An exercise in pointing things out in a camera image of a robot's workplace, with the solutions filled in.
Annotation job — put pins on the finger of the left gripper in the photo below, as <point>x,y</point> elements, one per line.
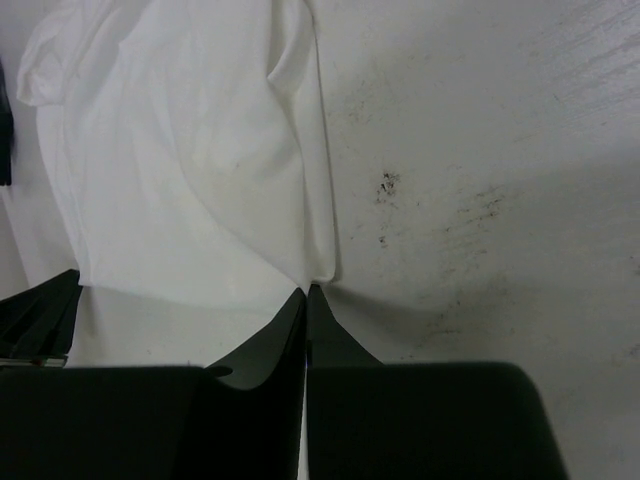
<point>37,325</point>

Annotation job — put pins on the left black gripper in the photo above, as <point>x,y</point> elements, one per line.
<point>6,133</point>

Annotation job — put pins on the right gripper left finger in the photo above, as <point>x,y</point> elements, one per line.
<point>248,409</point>

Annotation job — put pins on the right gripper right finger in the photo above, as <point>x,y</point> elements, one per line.
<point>445,420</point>

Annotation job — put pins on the white tank top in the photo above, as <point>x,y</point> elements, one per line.
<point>184,143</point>

